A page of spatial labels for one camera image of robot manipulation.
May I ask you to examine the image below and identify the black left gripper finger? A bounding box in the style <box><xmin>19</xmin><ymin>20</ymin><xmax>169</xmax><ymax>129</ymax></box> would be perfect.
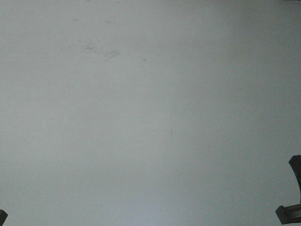
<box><xmin>0</xmin><ymin>210</ymin><xmax>8</xmax><ymax>226</ymax></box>

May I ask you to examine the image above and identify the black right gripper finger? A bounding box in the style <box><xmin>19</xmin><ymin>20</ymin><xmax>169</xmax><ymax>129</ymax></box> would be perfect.
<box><xmin>275</xmin><ymin>204</ymin><xmax>301</xmax><ymax>225</ymax></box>
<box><xmin>289</xmin><ymin>155</ymin><xmax>301</xmax><ymax>190</ymax></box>

